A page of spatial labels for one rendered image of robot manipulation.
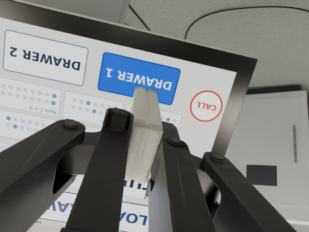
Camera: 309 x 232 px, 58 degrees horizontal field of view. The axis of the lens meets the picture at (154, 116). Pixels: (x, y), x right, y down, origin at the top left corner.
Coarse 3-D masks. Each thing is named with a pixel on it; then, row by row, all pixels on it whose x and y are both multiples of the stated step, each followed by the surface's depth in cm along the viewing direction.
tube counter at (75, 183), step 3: (0, 144) 35; (3, 144) 35; (0, 147) 35; (3, 147) 35; (6, 147) 35; (0, 150) 36; (3, 150) 36; (78, 177) 37; (75, 180) 37; (78, 180) 37; (72, 183) 38; (75, 183) 38; (78, 183) 38; (75, 186) 38
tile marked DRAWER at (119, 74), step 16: (112, 64) 33; (128, 64) 33; (144, 64) 33; (160, 64) 33; (112, 80) 33; (128, 80) 33; (144, 80) 33; (160, 80) 34; (176, 80) 34; (128, 96) 34; (160, 96) 34
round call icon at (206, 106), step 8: (200, 88) 34; (192, 96) 34; (200, 96) 34; (208, 96) 34; (216, 96) 34; (224, 96) 34; (192, 104) 35; (200, 104) 35; (208, 104) 35; (216, 104) 35; (224, 104) 35; (192, 112) 35; (200, 112) 35; (208, 112) 35; (216, 112) 35; (192, 120) 35; (200, 120) 35; (208, 120) 35; (216, 120) 35
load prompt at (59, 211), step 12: (72, 192) 38; (60, 204) 39; (72, 204) 39; (132, 204) 39; (48, 216) 39; (60, 216) 39; (120, 216) 40; (132, 216) 40; (144, 216) 40; (120, 228) 40; (132, 228) 40; (144, 228) 40
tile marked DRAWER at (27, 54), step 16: (16, 32) 31; (16, 48) 32; (32, 48) 32; (48, 48) 32; (64, 48) 32; (80, 48) 32; (16, 64) 32; (32, 64) 32; (48, 64) 32; (64, 64) 32; (80, 64) 32; (64, 80) 33; (80, 80) 33
